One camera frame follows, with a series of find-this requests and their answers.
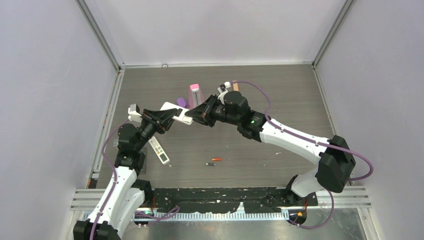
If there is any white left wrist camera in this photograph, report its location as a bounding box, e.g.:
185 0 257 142
127 103 143 123

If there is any purple round object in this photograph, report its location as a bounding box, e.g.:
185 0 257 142
176 97 188 108

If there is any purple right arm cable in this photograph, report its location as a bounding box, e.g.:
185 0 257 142
230 80 375 230

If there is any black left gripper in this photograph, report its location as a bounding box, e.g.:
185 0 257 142
135 109 179 152

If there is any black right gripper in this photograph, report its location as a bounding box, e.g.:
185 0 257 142
185 94 241 128

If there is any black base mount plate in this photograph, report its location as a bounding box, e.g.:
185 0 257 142
141 186 318 214

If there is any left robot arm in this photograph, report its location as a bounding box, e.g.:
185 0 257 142
72 105 182 240

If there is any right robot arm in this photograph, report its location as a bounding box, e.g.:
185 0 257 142
185 91 356 205

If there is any small wooden block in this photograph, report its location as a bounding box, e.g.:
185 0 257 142
232 81 239 92

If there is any white remote control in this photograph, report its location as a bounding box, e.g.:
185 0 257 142
148 136 170 165
160 102 193 125

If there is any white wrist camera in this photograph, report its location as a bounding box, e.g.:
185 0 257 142
127 103 143 123
217 81 232 102

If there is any pink metronome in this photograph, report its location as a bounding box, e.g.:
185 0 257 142
188 84 204 110

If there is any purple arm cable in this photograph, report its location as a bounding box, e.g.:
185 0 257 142
230 80 375 230
88 119 181 240

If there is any grey building baseplate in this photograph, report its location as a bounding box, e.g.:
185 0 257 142
137 146 147 175

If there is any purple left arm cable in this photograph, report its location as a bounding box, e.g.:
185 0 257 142
88 119 181 240

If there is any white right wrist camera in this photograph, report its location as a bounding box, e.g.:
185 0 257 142
217 81 232 102

